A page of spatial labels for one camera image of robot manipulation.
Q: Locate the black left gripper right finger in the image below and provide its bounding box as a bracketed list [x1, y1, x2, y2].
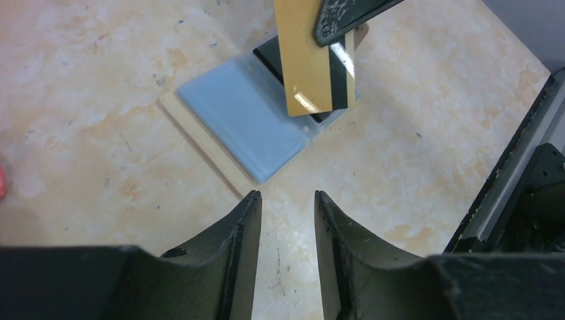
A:
[314, 191, 564, 319]

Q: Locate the thin credit card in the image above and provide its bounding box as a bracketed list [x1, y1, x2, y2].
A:
[253, 36, 348, 123]

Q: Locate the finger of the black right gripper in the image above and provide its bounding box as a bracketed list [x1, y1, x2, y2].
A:
[313, 0, 403, 47]

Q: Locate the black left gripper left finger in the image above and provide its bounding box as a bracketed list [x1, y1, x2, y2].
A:
[1, 191, 262, 319]

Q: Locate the gold black-stripe credit card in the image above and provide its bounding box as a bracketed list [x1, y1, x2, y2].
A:
[274, 1, 356, 117]

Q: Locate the pink patterned cloth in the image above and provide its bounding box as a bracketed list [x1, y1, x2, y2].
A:
[0, 166, 6, 200]

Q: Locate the aluminium frame rail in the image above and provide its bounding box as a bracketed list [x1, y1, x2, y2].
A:
[444, 69, 564, 253]

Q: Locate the beige blue card holder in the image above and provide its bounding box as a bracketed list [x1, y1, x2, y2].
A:
[159, 51, 342, 197]

